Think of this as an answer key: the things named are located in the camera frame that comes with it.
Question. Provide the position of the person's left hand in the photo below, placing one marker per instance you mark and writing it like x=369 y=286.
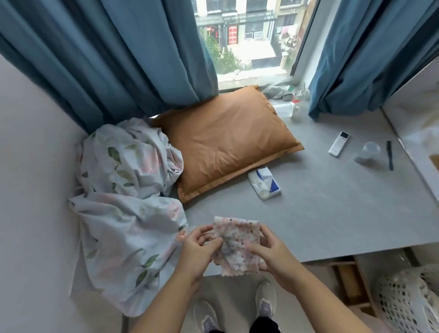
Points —
x=192 y=257

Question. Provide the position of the clear plastic container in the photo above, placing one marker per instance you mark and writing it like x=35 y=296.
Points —
x=284 y=109

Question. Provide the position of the wooden bed frame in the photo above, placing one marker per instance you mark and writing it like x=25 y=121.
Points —
x=349 y=284

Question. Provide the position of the clear plastic cup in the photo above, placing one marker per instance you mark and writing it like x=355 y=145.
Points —
x=367 y=152

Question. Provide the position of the white remote control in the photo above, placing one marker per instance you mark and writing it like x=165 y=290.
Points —
x=339 y=144

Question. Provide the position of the person's right grey shoe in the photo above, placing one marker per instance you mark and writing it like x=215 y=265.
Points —
x=265 y=298

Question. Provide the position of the orange pillow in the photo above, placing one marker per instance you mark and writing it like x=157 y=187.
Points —
x=223 y=144

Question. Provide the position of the wide teal curtain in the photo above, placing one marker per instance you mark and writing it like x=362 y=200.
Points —
x=103 y=58

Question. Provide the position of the blue white tissue packet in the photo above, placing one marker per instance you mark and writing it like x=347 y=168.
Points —
x=264 y=183

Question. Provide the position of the small floral cloth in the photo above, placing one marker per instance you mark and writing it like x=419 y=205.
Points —
x=236 y=245

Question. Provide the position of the person's grey shoe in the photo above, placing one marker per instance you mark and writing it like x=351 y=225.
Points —
x=205 y=317
x=265 y=298

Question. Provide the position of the person's right hand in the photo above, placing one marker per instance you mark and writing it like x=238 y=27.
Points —
x=281 y=264

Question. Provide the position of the person's left thumb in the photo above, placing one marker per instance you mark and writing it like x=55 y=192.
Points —
x=212 y=245

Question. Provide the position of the leaf print white blanket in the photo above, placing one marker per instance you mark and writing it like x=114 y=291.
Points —
x=123 y=212

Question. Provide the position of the window frame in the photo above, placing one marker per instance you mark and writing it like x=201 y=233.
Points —
x=301 y=41

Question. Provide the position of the narrow teal curtain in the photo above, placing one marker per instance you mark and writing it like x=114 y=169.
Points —
x=363 y=51

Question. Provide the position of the white mesh laundry basket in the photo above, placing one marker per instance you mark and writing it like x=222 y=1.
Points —
x=410 y=302

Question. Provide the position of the person's black trousers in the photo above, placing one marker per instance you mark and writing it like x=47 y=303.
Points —
x=265 y=326

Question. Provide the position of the grey crumpled cloth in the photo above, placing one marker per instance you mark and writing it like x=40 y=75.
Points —
x=276 y=91

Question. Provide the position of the person's right forearm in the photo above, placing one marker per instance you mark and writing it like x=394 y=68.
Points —
x=322 y=305

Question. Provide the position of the person's right thumb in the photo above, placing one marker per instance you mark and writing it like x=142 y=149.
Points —
x=256 y=249

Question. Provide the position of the person's left grey shoe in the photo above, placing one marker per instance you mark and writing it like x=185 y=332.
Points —
x=205 y=317

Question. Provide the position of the white cabinet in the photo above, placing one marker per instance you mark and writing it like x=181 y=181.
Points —
x=415 y=127

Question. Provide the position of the person's left forearm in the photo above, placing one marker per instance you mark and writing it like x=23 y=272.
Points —
x=164 y=305

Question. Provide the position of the clear crumpled plastic wrap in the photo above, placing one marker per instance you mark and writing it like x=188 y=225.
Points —
x=301 y=92

